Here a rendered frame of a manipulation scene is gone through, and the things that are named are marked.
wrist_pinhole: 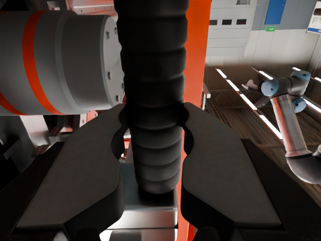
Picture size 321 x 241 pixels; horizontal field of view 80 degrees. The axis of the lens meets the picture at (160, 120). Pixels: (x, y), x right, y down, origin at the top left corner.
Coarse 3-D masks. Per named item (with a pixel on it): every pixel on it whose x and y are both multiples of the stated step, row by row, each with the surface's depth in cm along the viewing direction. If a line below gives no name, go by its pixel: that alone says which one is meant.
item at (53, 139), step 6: (60, 126) 39; (54, 132) 37; (60, 132) 37; (66, 132) 38; (72, 132) 38; (126, 132) 38; (54, 138) 36; (60, 138) 37; (66, 138) 37; (126, 138) 39
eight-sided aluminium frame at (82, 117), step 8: (40, 0) 43; (48, 0) 43; (56, 0) 43; (64, 0) 43; (72, 0) 46; (48, 8) 44; (56, 8) 47; (64, 8) 44; (72, 8) 46; (64, 120) 50; (80, 120) 50
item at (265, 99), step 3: (264, 96) 110; (267, 96) 108; (261, 99) 112; (264, 99) 110; (267, 99) 110; (258, 102) 114; (261, 102) 112; (264, 102) 112; (267, 102) 113; (255, 105) 117; (258, 105) 114; (261, 105) 114
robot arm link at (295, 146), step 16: (272, 80) 86; (288, 80) 87; (272, 96) 88; (288, 96) 85; (288, 112) 84; (288, 128) 83; (288, 144) 84; (304, 144) 82; (288, 160) 84; (304, 160) 79; (304, 176) 80; (320, 176) 78
